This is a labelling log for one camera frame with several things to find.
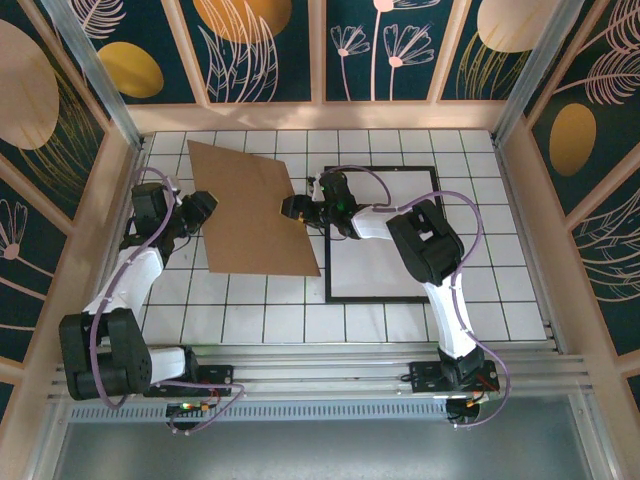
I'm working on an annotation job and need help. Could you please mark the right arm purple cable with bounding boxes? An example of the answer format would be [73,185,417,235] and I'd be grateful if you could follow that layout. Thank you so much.
[319,165,512,431]

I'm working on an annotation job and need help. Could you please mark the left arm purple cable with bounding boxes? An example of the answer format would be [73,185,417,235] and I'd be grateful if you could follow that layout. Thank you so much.
[88,167,246,436]

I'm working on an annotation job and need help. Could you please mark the aluminium corner post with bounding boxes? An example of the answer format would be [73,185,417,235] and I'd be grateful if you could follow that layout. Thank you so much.
[42,0,147,151]
[492,0,586,146]

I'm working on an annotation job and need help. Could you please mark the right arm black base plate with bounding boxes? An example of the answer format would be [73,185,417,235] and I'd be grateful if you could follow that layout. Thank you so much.
[408,360,501,396]

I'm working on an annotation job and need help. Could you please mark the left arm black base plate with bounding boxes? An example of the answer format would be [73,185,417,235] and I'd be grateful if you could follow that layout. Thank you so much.
[143,364,235,399]

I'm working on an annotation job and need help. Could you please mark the small controller board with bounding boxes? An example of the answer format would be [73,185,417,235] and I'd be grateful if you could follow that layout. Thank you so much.
[166,399,212,417]

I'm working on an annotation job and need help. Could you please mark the brown backing board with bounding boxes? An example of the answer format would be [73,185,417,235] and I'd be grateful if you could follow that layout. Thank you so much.
[186,138,322,278]

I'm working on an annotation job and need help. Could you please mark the black picture frame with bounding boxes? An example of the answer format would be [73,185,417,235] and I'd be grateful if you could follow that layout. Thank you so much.
[323,164,444,305]

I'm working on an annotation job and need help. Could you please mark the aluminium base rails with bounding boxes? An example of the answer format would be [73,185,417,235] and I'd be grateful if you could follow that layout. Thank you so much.
[47,342,596,402]

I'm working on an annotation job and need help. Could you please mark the grey metal sheet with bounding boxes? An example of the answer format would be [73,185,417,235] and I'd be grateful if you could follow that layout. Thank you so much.
[29,399,616,480]

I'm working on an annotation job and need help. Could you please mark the aluminium side rail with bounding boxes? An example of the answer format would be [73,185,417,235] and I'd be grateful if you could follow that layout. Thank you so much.
[74,139,149,361]
[492,137,569,354]

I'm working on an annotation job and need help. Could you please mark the slotted grey cable duct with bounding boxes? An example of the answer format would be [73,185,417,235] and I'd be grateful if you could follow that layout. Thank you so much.
[67,403,451,422]

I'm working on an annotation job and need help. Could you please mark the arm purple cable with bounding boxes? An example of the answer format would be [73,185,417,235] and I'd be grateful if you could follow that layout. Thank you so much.
[319,165,512,431]
[88,167,246,436]

